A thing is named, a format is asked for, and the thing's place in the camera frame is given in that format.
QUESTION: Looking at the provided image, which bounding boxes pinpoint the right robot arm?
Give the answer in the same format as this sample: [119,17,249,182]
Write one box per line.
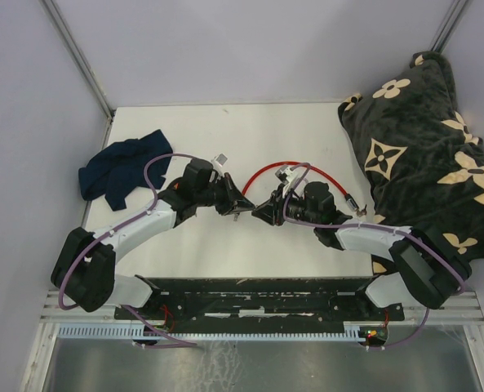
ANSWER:
[251,181,472,319]

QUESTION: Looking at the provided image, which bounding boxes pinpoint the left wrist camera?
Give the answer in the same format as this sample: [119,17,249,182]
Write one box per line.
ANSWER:
[211,154,228,175]

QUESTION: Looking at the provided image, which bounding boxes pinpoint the white slotted cable duct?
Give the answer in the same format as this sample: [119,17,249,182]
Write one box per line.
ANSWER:
[56,322,389,340]

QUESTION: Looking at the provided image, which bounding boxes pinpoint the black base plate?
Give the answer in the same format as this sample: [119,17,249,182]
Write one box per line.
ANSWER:
[133,276,405,328]

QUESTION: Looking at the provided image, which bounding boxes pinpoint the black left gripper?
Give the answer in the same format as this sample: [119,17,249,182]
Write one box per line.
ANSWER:
[195,172,255,216]

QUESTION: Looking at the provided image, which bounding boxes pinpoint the silver key bunch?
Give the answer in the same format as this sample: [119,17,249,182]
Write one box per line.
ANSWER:
[356,205,367,217]

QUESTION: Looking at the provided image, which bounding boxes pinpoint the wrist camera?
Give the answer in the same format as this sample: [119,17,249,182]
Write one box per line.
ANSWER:
[211,154,228,175]
[275,165,300,196]

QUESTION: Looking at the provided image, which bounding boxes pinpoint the black floral blanket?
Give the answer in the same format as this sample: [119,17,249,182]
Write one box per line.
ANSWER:
[338,51,484,260]

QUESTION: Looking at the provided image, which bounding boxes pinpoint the navy blue cloth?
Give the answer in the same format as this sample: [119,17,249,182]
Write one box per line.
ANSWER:
[78,130,173,212]

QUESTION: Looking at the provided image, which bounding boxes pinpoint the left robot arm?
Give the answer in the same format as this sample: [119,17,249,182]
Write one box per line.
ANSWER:
[51,158,255,319]

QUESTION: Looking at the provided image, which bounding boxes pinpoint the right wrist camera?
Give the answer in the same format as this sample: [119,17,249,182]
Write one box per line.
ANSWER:
[275,165,300,196]

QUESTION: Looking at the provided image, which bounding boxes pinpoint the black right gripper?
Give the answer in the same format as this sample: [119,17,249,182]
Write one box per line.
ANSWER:
[251,183,319,226]

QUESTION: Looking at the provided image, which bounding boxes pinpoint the red cable lock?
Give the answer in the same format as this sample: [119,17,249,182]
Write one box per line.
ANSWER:
[241,161,357,213]

